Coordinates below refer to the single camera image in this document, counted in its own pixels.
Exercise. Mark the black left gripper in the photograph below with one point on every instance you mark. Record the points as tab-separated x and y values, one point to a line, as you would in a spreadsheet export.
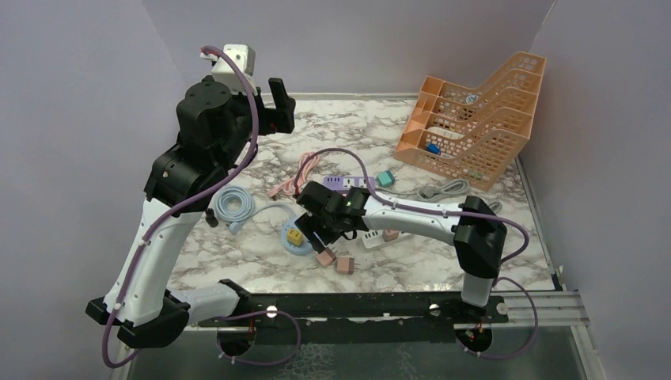
279	119

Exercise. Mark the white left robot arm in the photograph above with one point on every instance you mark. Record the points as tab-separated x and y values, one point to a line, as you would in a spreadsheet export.
214	144

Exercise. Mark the teal plug adapter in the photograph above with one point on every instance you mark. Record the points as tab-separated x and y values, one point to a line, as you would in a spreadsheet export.
385	179

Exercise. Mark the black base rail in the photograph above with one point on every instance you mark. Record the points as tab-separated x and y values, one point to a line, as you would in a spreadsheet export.
354	318

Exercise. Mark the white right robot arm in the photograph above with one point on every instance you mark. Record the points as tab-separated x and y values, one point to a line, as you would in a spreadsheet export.
471	227

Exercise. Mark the yellow plug adapter front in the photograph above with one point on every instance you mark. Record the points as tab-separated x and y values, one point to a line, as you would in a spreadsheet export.
294	237

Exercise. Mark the purple power strip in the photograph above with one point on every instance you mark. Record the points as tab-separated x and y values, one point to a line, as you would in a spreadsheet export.
342	184

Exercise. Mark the white power strip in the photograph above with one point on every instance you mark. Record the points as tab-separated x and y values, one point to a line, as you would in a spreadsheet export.
374	239

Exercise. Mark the orange plastic file rack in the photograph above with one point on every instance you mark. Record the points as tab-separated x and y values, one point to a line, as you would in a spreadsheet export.
480	130

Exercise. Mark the pink plug adapter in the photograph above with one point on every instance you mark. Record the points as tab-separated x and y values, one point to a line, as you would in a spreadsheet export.
345	265
390	235
326	258

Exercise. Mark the round blue power socket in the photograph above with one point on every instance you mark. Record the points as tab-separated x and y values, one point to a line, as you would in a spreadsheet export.
304	250

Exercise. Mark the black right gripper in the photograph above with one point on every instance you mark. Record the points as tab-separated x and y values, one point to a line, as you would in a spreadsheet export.
308	226

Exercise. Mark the small black cylinder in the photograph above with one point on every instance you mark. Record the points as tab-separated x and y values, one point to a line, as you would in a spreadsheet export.
210	218

